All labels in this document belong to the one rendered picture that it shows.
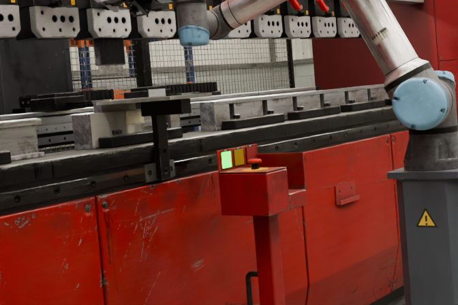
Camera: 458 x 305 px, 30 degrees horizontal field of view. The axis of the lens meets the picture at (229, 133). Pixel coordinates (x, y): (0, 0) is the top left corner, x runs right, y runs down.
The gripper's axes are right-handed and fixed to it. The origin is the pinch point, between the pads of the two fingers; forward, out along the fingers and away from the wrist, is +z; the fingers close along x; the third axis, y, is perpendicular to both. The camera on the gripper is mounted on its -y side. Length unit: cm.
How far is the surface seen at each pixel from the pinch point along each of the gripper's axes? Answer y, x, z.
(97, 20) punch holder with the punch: 4.9, -4.6, 2.5
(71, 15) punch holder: -3.1, -9.2, 2.5
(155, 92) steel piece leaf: 24.2, -16.3, -8.6
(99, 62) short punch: 14.4, -11.4, 6.6
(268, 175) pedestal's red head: 48, -29, -36
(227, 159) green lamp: 48, -24, -20
